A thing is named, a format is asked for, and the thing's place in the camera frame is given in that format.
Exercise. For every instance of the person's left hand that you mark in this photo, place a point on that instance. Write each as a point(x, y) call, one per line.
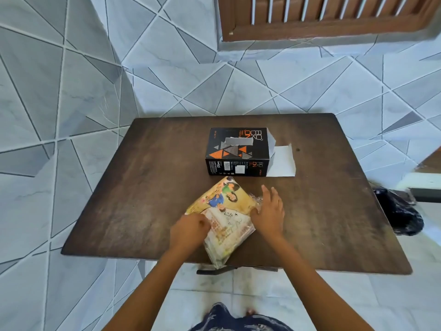
point(187, 234)

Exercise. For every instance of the person's right hand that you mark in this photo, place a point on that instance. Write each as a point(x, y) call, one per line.
point(269, 218)

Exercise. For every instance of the person's right thumb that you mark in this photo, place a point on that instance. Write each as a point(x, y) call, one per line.
point(254, 213)

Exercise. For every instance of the person's right middle finger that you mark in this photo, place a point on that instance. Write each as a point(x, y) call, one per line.
point(274, 197)

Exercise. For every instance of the person's left fingers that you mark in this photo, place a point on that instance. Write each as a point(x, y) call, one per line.
point(202, 223)

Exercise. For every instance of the yellow printed plastic packet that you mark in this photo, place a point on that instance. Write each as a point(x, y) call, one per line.
point(229, 217)

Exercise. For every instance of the person's right forearm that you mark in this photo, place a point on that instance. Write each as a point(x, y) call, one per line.
point(310, 286)

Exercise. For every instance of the person's left forearm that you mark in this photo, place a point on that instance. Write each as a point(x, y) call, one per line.
point(144, 293)

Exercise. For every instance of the black metal table base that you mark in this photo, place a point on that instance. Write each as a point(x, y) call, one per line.
point(241, 270)

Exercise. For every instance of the black box with orange triangles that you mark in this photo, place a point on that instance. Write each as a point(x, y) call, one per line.
point(234, 148)

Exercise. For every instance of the blue patterned clothing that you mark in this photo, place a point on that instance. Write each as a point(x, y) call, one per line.
point(234, 322)

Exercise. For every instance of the black plastic bag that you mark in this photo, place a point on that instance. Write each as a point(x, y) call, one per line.
point(399, 212)

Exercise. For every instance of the brown wooden furniture panel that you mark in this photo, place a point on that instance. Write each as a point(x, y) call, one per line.
point(430, 161)

